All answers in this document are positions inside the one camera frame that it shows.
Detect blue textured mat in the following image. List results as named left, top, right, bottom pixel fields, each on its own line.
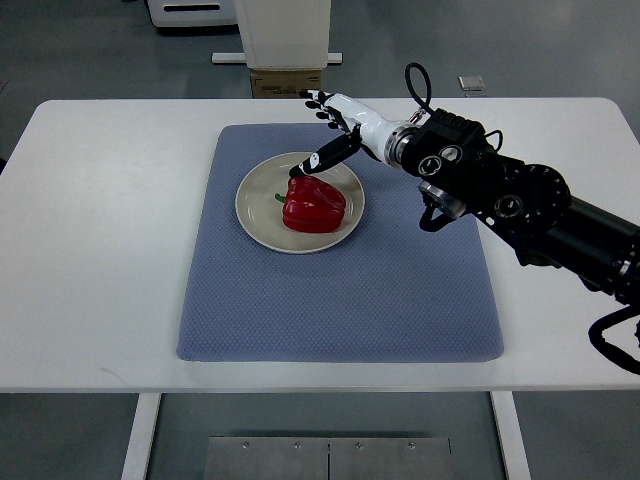
left=177, top=123, right=503, bottom=363

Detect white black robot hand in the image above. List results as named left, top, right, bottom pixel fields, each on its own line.
left=289, top=89, right=417, bottom=178

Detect white table frame legs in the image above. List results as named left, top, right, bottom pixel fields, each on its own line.
left=121, top=391, right=532, bottom=479

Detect grey metal floor plate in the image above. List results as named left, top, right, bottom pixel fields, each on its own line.
left=204, top=436, right=456, bottom=479

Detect white pedestal column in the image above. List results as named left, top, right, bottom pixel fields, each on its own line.
left=211, top=0, right=343, bottom=71

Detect cardboard box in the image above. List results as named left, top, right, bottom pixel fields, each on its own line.
left=250, top=69, right=322, bottom=99

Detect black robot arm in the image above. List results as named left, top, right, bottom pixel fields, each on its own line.
left=389, top=62, right=639, bottom=374

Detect cream round plate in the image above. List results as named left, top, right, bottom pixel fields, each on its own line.
left=235, top=152, right=365, bottom=254

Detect small grey floor plate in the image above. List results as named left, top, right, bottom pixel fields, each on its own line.
left=458, top=75, right=486, bottom=92

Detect white machine with slot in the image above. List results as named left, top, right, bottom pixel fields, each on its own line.
left=145, top=0, right=238, bottom=34

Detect red bell pepper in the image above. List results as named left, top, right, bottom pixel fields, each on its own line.
left=274, top=176, right=346, bottom=233

